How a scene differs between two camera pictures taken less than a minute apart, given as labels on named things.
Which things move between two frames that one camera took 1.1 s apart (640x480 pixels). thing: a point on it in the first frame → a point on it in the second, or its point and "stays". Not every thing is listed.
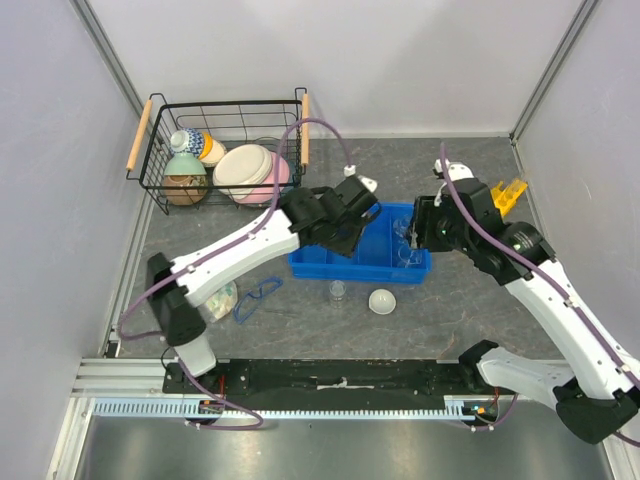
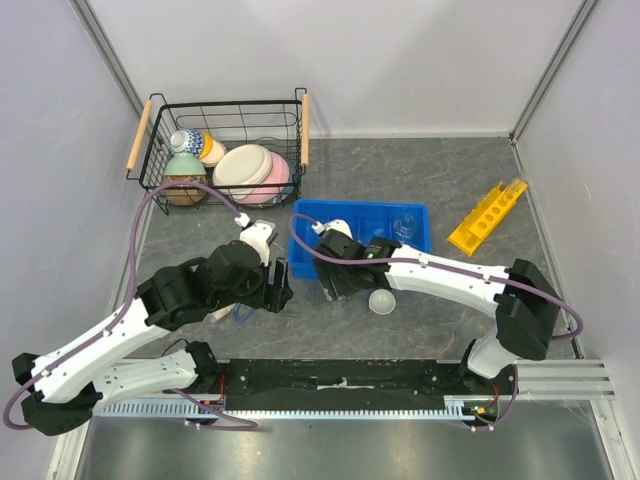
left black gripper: (347, 247) → (274, 297)
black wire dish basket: (217, 155) stays
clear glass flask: (401, 227) stays
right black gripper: (424, 212) → (323, 273)
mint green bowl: (185, 164) stays
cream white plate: (241, 170) stays
